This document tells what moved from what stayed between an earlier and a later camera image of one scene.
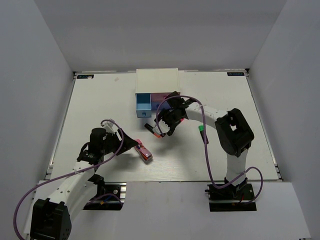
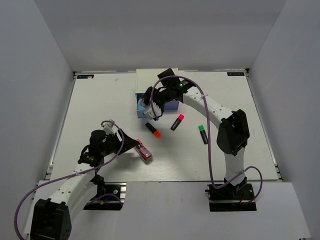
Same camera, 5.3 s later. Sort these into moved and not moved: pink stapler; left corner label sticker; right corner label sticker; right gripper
Moved: right gripper
Not moved: left corner label sticker; right corner label sticker; pink stapler
